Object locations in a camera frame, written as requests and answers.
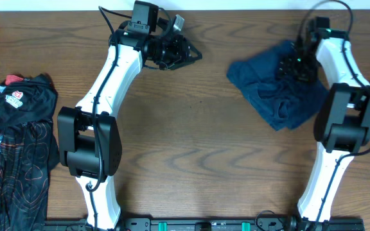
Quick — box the black mounting rail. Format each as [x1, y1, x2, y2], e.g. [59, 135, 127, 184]
[43, 216, 366, 231]

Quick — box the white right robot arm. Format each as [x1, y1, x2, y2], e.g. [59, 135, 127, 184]
[281, 26, 370, 226]

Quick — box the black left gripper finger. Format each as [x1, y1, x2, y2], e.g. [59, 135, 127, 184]
[187, 40, 203, 60]
[168, 56, 202, 71]

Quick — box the black patterned garment pile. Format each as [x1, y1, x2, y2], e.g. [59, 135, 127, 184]
[0, 74, 59, 230]

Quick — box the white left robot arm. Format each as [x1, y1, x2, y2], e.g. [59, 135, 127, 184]
[57, 30, 202, 230]

